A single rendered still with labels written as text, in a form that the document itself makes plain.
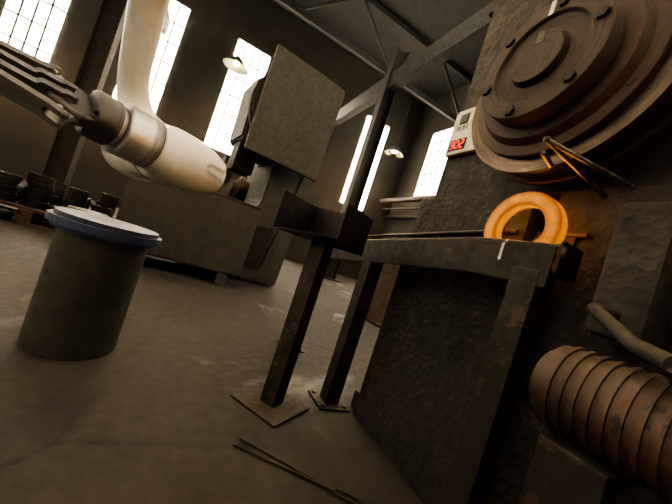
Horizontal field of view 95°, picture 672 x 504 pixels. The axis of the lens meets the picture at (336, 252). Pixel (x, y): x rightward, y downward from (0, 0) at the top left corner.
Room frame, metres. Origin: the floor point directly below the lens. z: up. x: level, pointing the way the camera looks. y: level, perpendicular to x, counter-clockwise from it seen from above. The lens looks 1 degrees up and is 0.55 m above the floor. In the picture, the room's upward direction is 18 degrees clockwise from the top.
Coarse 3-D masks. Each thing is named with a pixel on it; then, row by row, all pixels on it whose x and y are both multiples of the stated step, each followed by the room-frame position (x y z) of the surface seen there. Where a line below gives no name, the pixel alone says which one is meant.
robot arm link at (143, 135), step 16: (128, 112) 0.49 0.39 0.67; (144, 112) 0.51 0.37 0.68; (128, 128) 0.48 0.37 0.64; (144, 128) 0.49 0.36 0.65; (160, 128) 0.52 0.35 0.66; (112, 144) 0.49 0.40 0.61; (128, 144) 0.49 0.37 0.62; (144, 144) 0.50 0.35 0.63; (160, 144) 0.52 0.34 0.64; (128, 160) 0.52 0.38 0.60; (144, 160) 0.52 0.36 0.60
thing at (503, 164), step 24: (480, 96) 0.92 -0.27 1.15; (648, 96) 0.55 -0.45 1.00; (624, 120) 0.57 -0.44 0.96; (648, 120) 0.57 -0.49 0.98; (480, 144) 0.87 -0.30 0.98; (576, 144) 0.64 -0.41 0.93; (600, 144) 0.60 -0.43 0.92; (624, 144) 0.61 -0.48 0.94; (504, 168) 0.78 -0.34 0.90; (528, 168) 0.72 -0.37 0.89; (552, 168) 0.68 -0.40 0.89
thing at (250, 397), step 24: (288, 192) 1.08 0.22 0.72; (288, 216) 1.11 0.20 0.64; (312, 216) 1.24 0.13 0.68; (336, 216) 1.18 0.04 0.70; (360, 216) 1.02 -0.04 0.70; (312, 240) 1.06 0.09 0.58; (336, 240) 1.00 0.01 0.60; (360, 240) 1.07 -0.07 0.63; (312, 264) 1.05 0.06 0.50; (312, 288) 1.04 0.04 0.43; (288, 312) 1.06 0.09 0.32; (288, 336) 1.05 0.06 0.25; (288, 360) 1.04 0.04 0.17; (264, 384) 1.06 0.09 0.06; (288, 384) 1.08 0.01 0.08; (264, 408) 1.02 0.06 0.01; (288, 408) 1.06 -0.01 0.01
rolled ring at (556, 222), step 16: (528, 192) 0.73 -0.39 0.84; (496, 208) 0.79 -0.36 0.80; (512, 208) 0.76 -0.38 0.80; (528, 208) 0.75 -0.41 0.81; (544, 208) 0.68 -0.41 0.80; (560, 208) 0.66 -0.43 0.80; (496, 224) 0.78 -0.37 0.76; (560, 224) 0.65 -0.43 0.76; (544, 240) 0.67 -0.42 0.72; (560, 240) 0.66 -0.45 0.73
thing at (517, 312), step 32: (512, 288) 0.66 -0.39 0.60; (544, 288) 0.64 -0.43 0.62; (352, 320) 1.18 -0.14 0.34; (512, 320) 0.65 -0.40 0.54; (352, 352) 1.20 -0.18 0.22; (512, 352) 0.63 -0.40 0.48; (480, 384) 0.67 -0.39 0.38; (512, 384) 0.63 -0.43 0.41; (480, 416) 0.65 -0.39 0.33; (512, 416) 0.65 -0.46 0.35; (480, 448) 0.63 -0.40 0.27; (448, 480) 0.67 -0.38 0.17; (480, 480) 0.63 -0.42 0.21
